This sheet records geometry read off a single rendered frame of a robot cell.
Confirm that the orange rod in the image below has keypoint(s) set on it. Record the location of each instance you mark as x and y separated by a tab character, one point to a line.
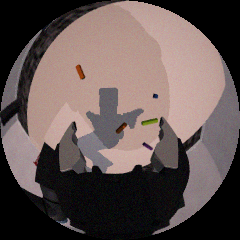
121	128
80	71

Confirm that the lime green rod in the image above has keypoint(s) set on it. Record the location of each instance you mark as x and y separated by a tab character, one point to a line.
151	121

